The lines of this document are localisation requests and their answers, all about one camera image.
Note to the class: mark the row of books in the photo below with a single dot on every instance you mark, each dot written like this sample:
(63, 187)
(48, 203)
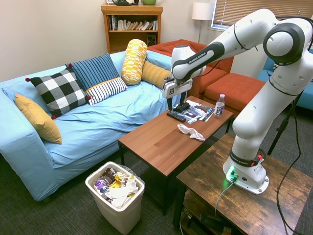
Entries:
(133, 25)

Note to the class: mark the white navy striped cushion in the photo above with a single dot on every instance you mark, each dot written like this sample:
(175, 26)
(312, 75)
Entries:
(107, 90)

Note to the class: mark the black tripod stand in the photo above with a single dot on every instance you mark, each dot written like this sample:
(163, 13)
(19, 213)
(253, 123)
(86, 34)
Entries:
(281, 127)

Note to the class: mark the orange ottoman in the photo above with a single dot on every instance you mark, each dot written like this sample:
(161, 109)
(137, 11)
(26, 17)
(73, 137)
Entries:
(234, 89)

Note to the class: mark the orange armchair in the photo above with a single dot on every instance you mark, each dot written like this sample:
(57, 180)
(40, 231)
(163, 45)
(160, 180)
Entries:
(215, 68)

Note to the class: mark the blue striped cushion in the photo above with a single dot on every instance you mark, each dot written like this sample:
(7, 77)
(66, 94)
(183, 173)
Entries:
(94, 69)

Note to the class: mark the rustic wooden robot table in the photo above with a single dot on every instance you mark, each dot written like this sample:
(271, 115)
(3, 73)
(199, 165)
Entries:
(244, 210)

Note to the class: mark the black object on shelf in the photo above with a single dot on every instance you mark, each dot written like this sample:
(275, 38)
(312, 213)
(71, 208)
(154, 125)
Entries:
(123, 2)

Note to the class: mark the yellow wrapper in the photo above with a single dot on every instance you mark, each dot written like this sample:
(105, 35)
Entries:
(115, 182)

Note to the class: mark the light blue sofa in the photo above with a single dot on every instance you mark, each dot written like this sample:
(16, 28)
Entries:
(97, 124)

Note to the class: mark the blue white brochure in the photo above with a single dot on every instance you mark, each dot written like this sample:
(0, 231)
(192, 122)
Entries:
(207, 115)

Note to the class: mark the plain mustard cushion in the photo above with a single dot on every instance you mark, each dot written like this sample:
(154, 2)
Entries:
(39, 120)

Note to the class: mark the purple white packaging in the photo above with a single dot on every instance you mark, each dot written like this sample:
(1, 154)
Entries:
(101, 187)

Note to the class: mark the white crumpled plastic bag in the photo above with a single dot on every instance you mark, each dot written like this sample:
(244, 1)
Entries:
(122, 193)

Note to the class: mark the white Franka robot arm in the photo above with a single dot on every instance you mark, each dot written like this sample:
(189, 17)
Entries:
(254, 117)

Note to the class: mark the clear plastic bin liner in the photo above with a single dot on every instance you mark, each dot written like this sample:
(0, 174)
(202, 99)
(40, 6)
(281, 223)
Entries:
(128, 169)

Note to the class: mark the mustard striped bolster pillow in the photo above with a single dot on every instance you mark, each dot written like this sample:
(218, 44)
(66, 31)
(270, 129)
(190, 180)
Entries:
(155, 74)

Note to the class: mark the glossy magazine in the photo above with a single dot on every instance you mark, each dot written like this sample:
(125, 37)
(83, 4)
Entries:
(195, 111)

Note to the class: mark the window blinds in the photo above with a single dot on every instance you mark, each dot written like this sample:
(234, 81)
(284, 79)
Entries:
(225, 12)

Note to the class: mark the wooden bookshelf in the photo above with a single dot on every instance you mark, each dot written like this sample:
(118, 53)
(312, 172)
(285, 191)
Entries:
(132, 39)

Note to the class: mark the white shade floor lamp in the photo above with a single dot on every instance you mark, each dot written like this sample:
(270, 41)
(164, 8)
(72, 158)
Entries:
(201, 11)

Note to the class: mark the clear purple label water bottle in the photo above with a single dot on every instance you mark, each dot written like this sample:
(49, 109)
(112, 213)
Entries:
(219, 109)

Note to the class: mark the blue chair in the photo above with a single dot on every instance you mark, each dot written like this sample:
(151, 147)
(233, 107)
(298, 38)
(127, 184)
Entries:
(305, 98)

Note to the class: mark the black white checked cushion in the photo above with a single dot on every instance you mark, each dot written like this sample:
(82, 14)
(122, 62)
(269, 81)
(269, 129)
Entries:
(60, 91)

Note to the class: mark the long black remote control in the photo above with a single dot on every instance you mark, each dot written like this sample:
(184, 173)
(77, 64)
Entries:
(176, 116)

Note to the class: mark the small black speaker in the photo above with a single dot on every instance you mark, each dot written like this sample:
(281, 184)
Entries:
(151, 39)

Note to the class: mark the green pot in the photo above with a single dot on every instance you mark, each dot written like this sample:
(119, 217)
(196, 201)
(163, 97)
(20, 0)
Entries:
(148, 2)

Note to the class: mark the wooden coffee table black frame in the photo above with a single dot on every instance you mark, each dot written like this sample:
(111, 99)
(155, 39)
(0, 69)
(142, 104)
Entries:
(171, 144)

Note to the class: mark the yellow patterned bolster pillow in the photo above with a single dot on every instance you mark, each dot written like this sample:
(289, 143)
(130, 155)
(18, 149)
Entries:
(134, 61)

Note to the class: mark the white tissue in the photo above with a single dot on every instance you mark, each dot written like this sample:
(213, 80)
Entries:
(192, 131)

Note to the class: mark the black power adapter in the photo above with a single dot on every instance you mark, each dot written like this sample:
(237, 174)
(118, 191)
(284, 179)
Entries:
(210, 218)

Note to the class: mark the beige plastic trash bin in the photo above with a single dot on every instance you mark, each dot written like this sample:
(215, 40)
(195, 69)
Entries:
(117, 215)

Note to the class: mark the small black remote control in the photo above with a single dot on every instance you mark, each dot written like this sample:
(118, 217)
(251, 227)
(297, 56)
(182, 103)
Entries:
(181, 107)

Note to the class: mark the brown candy wrapper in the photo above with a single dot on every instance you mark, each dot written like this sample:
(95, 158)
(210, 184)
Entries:
(108, 175)

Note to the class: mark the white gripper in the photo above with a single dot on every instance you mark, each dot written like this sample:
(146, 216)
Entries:
(177, 87)

